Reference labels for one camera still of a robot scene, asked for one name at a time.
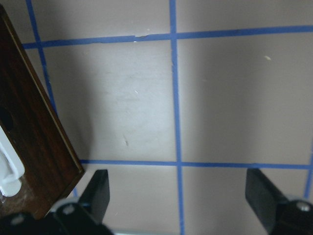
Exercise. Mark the dark wooden drawer cabinet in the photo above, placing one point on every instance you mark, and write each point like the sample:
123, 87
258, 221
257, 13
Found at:
52, 168

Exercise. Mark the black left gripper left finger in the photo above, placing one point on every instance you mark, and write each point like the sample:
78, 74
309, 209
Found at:
94, 200

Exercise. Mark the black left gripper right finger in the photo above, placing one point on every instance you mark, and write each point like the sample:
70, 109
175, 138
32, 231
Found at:
268, 203

